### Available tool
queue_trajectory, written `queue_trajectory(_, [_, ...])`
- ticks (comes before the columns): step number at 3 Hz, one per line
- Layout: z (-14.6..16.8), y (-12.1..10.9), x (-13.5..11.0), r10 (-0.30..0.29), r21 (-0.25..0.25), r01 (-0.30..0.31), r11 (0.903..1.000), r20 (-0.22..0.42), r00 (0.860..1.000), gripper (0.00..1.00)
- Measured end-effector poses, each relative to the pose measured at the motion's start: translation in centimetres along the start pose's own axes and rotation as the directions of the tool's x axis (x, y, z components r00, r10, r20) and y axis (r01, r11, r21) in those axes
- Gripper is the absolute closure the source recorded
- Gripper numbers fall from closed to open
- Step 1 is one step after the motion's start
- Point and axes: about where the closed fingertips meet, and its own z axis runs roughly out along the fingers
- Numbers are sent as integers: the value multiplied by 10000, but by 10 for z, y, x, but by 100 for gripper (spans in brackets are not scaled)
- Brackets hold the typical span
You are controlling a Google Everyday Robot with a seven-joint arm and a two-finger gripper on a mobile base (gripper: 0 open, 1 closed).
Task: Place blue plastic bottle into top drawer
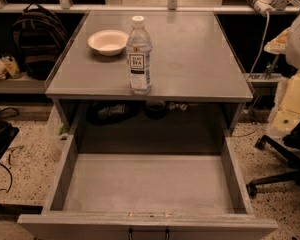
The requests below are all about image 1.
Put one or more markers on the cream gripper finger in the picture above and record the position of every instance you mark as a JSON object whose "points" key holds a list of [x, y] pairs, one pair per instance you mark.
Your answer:
{"points": [[285, 115], [278, 44]]}

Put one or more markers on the clear plastic water bottle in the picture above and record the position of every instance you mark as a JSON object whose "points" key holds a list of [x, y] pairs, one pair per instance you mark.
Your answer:
{"points": [[138, 50]]}

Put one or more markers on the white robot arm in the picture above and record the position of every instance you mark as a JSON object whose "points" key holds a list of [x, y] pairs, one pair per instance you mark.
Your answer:
{"points": [[292, 54]]}

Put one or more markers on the open grey top drawer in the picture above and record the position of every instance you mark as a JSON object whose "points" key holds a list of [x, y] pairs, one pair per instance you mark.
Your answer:
{"points": [[102, 197]]}

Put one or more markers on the white power strip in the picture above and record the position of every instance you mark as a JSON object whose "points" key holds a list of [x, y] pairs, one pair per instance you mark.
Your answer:
{"points": [[261, 6]]}

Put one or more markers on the white paper bowl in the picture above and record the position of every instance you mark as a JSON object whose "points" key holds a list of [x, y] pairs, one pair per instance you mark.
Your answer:
{"points": [[108, 42]]}

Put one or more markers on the dark backpack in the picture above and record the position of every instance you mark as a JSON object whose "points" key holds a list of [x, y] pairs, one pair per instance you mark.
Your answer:
{"points": [[40, 38]]}

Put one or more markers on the black drawer handle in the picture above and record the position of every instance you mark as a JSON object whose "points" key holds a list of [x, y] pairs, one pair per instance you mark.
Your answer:
{"points": [[148, 235]]}

